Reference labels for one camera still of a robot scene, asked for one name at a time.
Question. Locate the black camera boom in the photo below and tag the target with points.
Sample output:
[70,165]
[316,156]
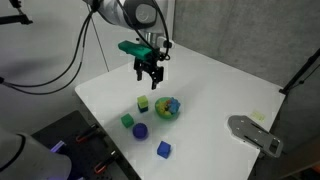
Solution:
[16,19]

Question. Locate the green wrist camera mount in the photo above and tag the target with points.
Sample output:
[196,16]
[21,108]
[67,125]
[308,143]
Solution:
[136,49]

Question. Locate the green bowl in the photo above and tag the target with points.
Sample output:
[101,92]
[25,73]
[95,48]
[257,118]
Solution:
[166,117]

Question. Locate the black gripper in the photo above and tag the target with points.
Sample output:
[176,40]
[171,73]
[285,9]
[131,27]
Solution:
[148,61]

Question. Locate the blue block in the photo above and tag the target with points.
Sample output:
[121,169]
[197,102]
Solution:
[164,150]

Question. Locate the red and black clamp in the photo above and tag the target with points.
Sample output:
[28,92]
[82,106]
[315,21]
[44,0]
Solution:
[105,164]
[86,134]

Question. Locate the yellow toy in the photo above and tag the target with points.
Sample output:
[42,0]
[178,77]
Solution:
[161,107]

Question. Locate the purple lit strip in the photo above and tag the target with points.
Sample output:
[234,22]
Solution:
[57,146]

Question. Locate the black tripod leg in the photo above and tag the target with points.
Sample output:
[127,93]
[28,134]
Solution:
[300,72]

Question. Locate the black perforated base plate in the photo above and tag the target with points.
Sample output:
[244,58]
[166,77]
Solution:
[66,131]

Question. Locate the light green cube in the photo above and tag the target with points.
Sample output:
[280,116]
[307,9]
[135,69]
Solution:
[142,101]

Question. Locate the dark blue cube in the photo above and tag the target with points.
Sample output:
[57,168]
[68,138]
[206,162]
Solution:
[144,109]

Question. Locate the purple spiky ball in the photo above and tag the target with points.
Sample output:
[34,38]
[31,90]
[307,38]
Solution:
[140,130]

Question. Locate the grey metal plate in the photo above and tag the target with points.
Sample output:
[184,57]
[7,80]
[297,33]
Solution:
[251,133]

